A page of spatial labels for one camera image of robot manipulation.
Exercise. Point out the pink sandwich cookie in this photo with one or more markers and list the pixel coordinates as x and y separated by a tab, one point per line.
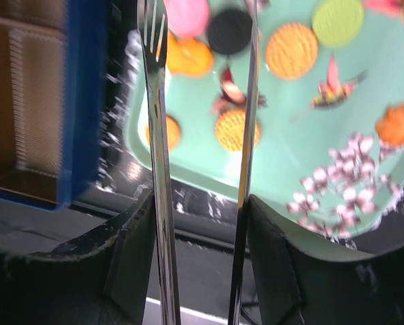
187	18

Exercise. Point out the green floral serving tray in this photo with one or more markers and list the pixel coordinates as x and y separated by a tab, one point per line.
317	160

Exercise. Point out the yellow fish cookie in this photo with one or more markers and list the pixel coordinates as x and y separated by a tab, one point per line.
188	57

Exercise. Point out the gold plastic divider tray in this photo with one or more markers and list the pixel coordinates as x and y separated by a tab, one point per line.
32	53

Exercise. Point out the metal tongs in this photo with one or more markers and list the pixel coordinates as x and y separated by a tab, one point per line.
153	27

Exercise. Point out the orange flower cookie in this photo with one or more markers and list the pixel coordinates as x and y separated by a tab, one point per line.
390	128

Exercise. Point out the blue cookie tin box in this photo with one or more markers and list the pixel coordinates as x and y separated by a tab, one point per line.
86	34

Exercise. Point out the plain orange round cookie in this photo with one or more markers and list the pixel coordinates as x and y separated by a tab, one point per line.
173	133

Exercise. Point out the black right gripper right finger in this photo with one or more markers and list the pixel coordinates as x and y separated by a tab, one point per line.
303	278

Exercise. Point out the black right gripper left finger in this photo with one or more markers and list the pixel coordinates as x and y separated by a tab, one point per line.
100	277

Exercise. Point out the round yellow sandwich cookie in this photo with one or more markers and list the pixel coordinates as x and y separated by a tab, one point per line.
291	51
229	129

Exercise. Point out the black sandwich cookie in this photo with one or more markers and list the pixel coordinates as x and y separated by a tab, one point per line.
229	32

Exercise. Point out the green sandwich cookie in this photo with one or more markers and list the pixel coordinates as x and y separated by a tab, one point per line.
337	22

